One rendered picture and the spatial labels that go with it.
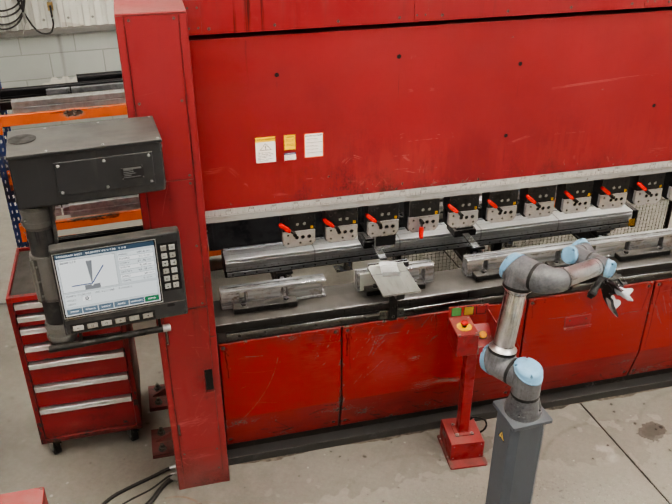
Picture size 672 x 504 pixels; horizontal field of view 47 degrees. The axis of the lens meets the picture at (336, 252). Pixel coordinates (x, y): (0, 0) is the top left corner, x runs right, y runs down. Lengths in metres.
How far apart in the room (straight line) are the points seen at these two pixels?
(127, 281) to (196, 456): 1.29
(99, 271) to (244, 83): 0.96
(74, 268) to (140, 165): 0.44
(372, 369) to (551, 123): 1.47
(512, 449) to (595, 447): 1.14
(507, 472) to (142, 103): 2.08
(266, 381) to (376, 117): 1.37
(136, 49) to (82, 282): 0.85
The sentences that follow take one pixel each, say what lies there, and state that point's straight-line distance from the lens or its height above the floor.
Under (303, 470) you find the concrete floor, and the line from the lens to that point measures 4.11.
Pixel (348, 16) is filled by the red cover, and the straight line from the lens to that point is 3.24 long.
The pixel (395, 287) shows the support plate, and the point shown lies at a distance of 3.61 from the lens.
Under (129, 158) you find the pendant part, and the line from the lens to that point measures 2.74.
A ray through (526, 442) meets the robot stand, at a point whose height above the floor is 0.68.
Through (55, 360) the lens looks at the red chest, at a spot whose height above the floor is 0.63.
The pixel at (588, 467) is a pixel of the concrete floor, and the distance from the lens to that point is 4.32.
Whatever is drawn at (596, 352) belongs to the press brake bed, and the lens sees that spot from 4.50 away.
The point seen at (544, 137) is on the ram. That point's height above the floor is 1.59.
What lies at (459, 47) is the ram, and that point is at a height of 2.04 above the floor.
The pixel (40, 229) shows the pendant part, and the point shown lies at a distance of 2.94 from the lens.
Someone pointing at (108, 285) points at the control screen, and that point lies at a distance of 2.93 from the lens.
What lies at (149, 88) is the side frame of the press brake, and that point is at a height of 2.03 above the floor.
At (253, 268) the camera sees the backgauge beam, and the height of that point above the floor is 0.92.
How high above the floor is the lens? 2.91
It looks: 30 degrees down
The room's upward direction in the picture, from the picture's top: straight up
